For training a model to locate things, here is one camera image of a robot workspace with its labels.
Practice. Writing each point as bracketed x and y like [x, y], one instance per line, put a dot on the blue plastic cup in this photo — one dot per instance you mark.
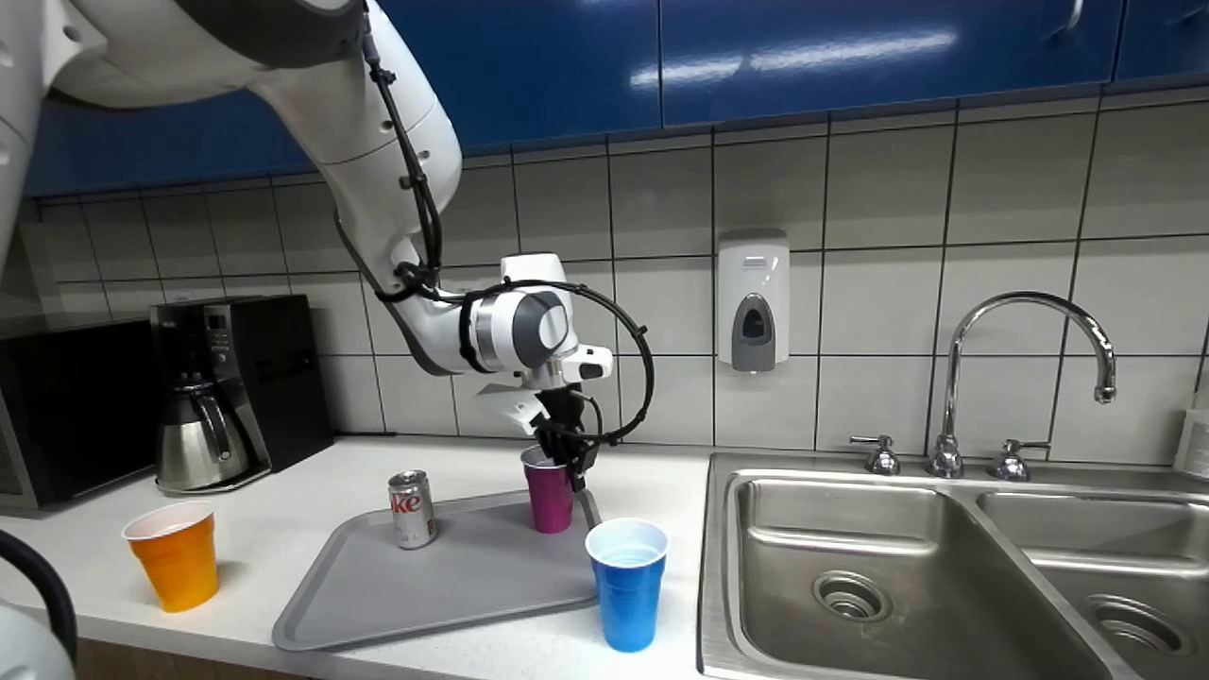
[627, 598]

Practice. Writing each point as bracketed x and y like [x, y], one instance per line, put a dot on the chrome gooseneck faucet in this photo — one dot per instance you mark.
[966, 365]

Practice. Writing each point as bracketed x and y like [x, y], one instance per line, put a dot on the silver red soda can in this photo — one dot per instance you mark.
[412, 515]

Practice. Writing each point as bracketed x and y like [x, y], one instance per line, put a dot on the white wall soap dispenser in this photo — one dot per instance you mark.
[752, 297]

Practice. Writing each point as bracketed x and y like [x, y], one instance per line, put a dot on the purple plastic cup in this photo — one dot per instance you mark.
[548, 503]

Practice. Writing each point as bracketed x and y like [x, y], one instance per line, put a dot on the white rounded object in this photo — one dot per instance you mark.
[23, 648]

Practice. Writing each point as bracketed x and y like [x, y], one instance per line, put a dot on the stainless steel double sink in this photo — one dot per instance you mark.
[883, 592]

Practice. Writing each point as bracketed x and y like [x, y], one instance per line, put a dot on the blue glossy upper cabinet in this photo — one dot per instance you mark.
[758, 59]

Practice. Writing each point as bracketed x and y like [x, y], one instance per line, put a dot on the grey plastic tray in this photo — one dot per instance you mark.
[417, 592]

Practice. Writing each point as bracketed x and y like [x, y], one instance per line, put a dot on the wooden lower cabinet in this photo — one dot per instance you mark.
[175, 661]

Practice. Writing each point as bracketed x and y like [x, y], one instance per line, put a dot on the chrome faucet knob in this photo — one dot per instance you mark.
[883, 454]
[1014, 459]

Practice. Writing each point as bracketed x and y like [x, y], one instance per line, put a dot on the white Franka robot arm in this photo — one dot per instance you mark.
[343, 124]

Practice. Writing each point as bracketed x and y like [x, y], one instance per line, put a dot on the black steel coffee maker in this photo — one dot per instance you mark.
[270, 380]

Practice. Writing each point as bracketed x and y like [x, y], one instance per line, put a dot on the black microwave oven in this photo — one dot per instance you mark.
[68, 409]

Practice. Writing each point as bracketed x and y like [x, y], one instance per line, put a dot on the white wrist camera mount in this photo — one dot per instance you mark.
[510, 409]

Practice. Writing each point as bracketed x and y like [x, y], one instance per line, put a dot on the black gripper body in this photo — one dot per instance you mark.
[564, 429]

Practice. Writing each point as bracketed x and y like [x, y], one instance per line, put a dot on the stainless steel coffee carafe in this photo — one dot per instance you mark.
[199, 438]

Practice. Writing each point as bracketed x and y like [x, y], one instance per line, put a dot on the orange plastic cup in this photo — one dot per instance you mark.
[175, 568]

